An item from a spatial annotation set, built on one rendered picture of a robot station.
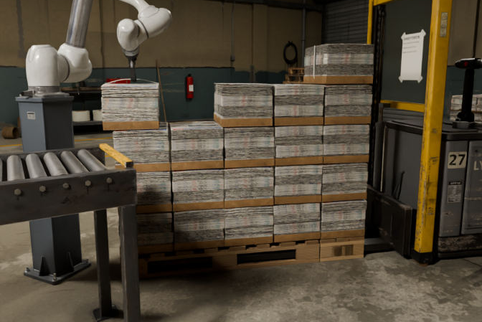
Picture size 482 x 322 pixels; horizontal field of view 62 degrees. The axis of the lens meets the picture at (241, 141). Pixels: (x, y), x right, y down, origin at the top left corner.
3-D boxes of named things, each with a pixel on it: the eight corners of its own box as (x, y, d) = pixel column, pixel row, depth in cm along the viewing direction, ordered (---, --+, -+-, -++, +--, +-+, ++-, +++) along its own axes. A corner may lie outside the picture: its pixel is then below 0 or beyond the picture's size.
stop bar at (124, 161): (107, 147, 176) (107, 143, 175) (135, 166, 139) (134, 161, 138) (99, 148, 174) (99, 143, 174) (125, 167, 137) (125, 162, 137)
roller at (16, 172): (6, 155, 159) (7, 167, 160) (7, 181, 119) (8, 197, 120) (20, 153, 162) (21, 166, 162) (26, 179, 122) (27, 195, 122)
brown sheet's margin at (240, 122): (213, 119, 255) (213, 112, 254) (257, 118, 260) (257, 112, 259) (221, 127, 218) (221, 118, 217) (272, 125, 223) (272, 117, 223)
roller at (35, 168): (22, 161, 162) (34, 167, 165) (29, 188, 122) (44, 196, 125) (30, 150, 163) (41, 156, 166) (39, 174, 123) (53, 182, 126)
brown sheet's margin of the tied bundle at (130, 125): (106, 124, 222) (106, 116, 221) (159, 122, 227) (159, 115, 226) (102, 130, 207) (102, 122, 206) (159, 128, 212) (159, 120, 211)
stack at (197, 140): (125, 251, 258) (119, 122, 244) (299, 237, 280) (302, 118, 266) (120, 280, 220) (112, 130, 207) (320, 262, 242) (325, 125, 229)
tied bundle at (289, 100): (258, 120, 261) (259, 84, 257) (301, 118, 266) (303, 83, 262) (273, 126, 224) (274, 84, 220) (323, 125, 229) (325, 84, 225)
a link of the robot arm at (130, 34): (126, 55, 199) (149, 44, 203) (123, 37, 184) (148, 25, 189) (114, 39, 201) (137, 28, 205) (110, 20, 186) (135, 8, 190)
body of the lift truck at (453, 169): (376, 222, 307) (381, 119, 295) (440, 218, 318) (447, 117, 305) (436, 264, 240) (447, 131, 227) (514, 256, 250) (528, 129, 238)
